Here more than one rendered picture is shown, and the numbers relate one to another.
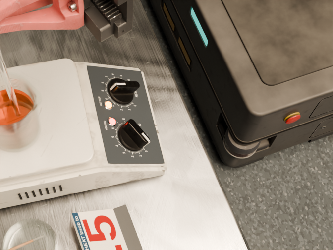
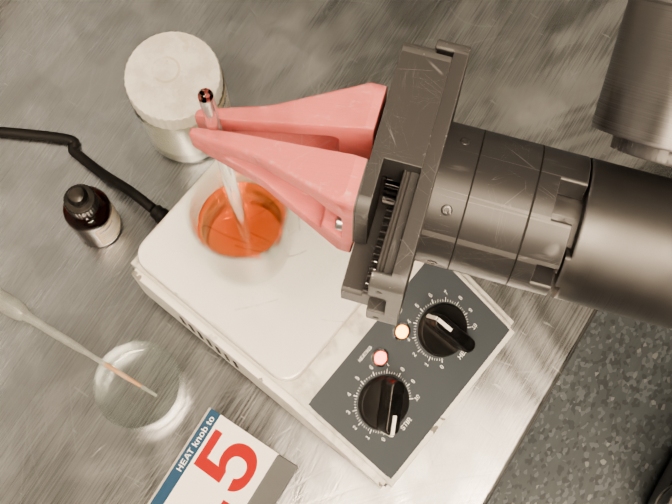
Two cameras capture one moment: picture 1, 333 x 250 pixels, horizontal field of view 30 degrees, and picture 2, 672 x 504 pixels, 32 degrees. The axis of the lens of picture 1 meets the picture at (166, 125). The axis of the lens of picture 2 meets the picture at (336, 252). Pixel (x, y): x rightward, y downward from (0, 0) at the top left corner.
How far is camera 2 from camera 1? 0.20 m
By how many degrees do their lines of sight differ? 22
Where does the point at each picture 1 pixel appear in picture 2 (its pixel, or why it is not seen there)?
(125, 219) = (274, 483)
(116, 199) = (297, 446)
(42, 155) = (238, 310)
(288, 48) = not seen: outside the picture
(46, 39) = not seen: hidden behind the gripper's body
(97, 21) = (354, 272)
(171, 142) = (446, 458)
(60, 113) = (318, 283)
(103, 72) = (448, 283)
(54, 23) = (305, 216)
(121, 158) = (334, 415)
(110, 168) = (307, 412)
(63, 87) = not seen: hidden behind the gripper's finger
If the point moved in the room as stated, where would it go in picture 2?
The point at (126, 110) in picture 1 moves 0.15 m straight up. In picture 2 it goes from (420, 361) to (441, 307)
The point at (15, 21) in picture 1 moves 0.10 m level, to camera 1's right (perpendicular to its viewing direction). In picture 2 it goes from (252, 168) to (367, 386)
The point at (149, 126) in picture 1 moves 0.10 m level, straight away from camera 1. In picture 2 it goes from (429, 412) to (568, 326)
